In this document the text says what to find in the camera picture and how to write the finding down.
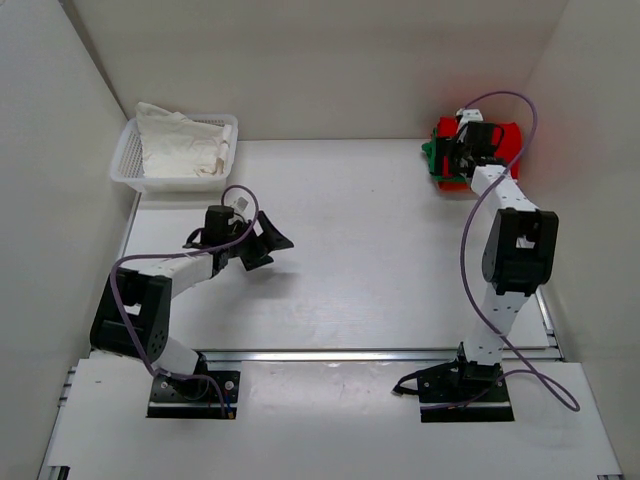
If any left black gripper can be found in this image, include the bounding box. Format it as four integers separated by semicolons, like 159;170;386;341
225;210;293;271

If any red t-shirt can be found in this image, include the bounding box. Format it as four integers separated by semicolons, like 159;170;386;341
430;117;523;166

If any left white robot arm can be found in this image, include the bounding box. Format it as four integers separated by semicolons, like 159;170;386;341
90;205;294;402

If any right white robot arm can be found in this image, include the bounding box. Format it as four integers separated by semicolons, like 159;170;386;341
424;109;559;401

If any folded green t-shirt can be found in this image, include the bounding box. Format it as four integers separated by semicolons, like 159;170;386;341
421;136;465;181

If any folded orange t-shirt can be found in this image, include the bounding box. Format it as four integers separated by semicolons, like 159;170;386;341
436;179;469;193

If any crumpled white t-shirt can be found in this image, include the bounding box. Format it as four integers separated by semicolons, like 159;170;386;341
136;102;233;178

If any white plastic basket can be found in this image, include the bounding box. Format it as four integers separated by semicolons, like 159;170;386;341
110;114;239;194

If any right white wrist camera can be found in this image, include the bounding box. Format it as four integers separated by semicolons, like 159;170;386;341
455;108;484;137

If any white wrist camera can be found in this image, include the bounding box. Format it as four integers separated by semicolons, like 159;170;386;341
231;196;249;214
455;108;484;137

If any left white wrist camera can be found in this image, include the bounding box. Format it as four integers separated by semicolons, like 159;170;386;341
231;196;249;214

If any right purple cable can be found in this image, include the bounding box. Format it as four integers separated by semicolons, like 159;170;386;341
419;90;582;412

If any purple cable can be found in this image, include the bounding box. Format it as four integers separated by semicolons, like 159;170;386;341
419;90;582;412
110;184;260;419

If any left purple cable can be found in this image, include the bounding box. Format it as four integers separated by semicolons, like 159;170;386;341
110;184;260;419

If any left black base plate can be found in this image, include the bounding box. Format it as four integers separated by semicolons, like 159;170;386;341
146;362;241;420

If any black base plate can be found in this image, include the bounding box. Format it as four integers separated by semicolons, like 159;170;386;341
146;362;241;420
392;361;515;423

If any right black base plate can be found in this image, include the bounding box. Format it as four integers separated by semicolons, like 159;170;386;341
392;361;515;423

